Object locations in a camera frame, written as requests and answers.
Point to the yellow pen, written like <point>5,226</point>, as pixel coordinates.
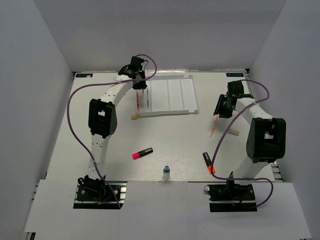
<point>142,99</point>

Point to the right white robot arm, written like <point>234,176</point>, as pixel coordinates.
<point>266,139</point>

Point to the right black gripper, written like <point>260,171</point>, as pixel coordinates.
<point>219,109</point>

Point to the white compartment tray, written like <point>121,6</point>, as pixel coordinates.
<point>169,95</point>

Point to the small blue-capped bottle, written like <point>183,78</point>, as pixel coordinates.
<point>166,173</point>

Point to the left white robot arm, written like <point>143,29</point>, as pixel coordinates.
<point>102,118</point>

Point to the orange highlighter black cap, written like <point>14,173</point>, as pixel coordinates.
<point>208,162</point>

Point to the pink highlighter black cap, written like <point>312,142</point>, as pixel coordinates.
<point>142,153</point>

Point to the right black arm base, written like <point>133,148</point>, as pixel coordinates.
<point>227,198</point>

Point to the white eraser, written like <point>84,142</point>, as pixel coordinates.
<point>234,132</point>

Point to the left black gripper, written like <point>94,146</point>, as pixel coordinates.
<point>142,85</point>

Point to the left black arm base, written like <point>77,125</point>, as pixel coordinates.
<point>94,194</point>

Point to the orange pen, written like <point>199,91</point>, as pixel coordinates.
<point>214,125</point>

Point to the pink pen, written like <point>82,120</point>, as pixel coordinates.
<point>138,101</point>

